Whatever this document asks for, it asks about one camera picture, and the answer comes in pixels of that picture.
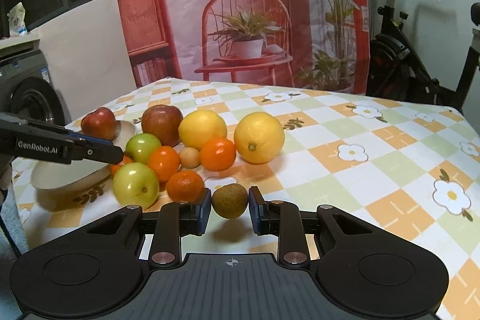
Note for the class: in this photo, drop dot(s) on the grey washing machine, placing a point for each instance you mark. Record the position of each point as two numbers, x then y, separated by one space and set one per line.
26 86

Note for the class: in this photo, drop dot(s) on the small tangerine middle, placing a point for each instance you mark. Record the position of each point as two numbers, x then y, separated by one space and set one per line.
165 162

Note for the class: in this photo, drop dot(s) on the small tan round fruit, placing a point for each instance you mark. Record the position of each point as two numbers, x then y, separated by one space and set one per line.
190 157

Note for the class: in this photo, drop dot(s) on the green apple front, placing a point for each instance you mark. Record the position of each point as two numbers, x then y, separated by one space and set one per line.
136 184

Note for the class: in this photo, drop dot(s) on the yellow orange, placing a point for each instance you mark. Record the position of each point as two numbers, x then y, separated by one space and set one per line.
199 126
259 138

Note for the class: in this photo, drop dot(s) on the yellow orange left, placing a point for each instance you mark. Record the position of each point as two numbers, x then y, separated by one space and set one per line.
199 126

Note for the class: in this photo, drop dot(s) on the small tangerine front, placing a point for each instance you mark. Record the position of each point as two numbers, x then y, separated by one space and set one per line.
184 186

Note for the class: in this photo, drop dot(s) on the brown kiwi fruit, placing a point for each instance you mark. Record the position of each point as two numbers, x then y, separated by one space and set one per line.
230 201

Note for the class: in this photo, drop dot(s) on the yellow orange right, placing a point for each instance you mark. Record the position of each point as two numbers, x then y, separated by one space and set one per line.
259 138

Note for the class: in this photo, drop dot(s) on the large dark red apple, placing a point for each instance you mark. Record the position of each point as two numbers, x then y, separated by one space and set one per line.
100 123

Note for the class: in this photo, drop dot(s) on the green apple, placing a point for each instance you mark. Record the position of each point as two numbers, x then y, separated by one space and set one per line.
136 184
141 146

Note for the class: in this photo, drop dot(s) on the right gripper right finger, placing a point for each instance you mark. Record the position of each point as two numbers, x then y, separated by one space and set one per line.
283 220

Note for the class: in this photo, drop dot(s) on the small tangerine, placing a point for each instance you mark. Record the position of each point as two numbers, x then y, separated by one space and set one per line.
218 154
184 186
165 162
116 167

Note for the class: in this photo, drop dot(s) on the cream ceramic bowl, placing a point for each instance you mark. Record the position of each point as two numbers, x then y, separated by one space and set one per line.
54 179

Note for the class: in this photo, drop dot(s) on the green apple rear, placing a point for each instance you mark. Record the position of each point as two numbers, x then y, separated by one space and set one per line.
141 146

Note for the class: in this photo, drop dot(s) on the printed backdrop cloth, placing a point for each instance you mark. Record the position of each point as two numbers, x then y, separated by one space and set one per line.
319 44

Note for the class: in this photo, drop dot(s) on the small tangerine left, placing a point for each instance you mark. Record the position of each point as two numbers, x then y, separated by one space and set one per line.
116 167

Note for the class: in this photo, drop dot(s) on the black exercise bike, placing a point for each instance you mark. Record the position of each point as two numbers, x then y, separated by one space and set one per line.
396 71

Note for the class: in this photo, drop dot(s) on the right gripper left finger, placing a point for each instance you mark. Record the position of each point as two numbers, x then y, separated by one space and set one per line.
174 221

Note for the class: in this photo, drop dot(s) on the dark red apple rear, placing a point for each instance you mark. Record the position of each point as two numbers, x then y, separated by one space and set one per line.
163 122

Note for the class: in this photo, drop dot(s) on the small tangerine right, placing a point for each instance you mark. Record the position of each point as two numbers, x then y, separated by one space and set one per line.
218 154

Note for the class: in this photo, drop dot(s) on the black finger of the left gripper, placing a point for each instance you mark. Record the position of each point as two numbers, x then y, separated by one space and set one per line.
94 149

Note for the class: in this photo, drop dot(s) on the checkered floral tablecloth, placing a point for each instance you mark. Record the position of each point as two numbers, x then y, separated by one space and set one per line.
388 193

